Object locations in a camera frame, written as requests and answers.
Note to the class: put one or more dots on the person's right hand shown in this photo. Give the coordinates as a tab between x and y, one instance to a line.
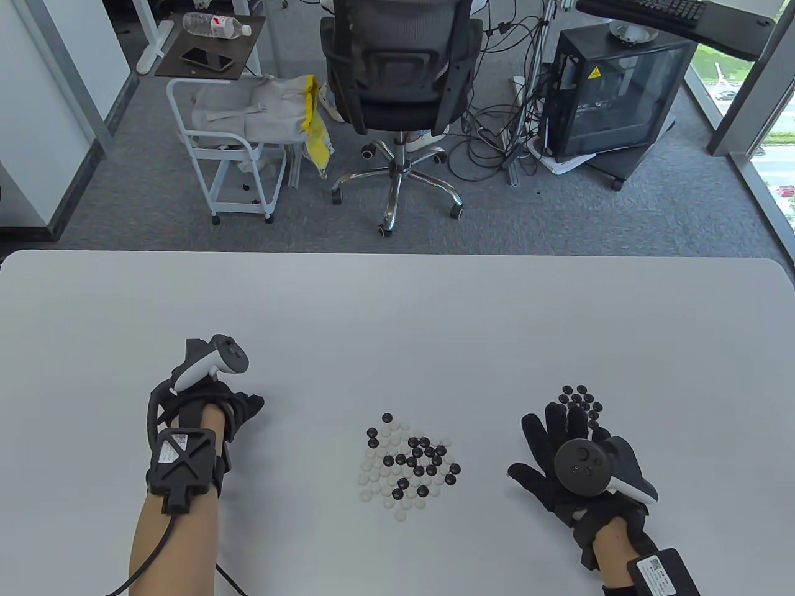
559	490

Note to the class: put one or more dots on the person's left hand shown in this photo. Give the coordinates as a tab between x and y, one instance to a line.
233	406

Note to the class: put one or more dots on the cluster of black go stones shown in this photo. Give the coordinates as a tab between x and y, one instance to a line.
581	390

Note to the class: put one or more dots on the pile of mixed go stones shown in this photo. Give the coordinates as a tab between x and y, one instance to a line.
400	460

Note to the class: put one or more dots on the person's left forearm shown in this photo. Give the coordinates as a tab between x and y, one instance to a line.
174	552

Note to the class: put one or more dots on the black and white right controller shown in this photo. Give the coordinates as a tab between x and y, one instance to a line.
581	467

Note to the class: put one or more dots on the black and white controller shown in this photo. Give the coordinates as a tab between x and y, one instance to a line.
233	355
581	467

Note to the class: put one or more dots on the black and white left controller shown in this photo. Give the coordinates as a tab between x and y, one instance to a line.
233	355

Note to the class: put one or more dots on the white rolling cart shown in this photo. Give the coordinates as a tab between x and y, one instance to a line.
217	152

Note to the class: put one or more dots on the yellow plastic bag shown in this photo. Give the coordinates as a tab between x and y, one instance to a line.
318	146

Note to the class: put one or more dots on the grey fabric bag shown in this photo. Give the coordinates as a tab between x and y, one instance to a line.
273	112

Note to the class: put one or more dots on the white papers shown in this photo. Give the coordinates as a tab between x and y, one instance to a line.
559	164

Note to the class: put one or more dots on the black wheeled platform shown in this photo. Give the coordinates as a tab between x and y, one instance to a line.
627	164

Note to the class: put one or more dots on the black smartphone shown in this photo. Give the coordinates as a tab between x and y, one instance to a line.
207	59

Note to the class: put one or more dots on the brown side table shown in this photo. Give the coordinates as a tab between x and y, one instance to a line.
248	56

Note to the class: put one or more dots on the white desk leg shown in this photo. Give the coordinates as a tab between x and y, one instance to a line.
152	56

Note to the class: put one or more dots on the black mesh office chair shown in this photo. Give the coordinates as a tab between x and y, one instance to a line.
397	68

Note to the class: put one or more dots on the clear plastic water bottle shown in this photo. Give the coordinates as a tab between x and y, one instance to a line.
208	25

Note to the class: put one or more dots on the black computer case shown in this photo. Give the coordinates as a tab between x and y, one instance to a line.
621	99

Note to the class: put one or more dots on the white power strip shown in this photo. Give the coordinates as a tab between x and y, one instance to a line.
518	87

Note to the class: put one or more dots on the grey window pillar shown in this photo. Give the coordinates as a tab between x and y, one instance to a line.
745	112

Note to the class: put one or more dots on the round silver stand base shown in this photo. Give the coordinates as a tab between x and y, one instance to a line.
633	34

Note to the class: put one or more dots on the black keyboard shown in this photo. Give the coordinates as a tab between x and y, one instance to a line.
664	11

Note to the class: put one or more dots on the black patterned wrist camera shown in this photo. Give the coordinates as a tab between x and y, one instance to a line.
183	462

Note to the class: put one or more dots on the black labelled wrist camera box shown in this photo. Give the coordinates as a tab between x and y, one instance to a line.
661	574

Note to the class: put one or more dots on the aluminium frame post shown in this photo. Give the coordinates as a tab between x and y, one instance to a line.
514	174

